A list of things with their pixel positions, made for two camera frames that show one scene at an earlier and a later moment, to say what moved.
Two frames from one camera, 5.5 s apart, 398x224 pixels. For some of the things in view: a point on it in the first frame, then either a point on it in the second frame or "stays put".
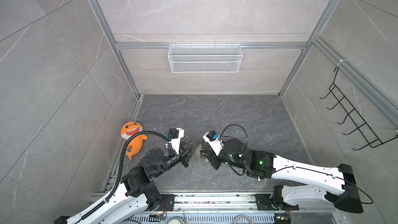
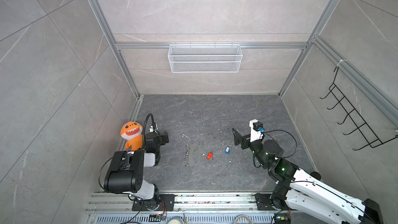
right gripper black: (213, 157) to (239, 138)
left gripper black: (185, 154) to (164, 139)
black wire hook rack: (353, 116) stays put
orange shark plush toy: (127, 130) stays put
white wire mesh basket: (204, 58) stays put
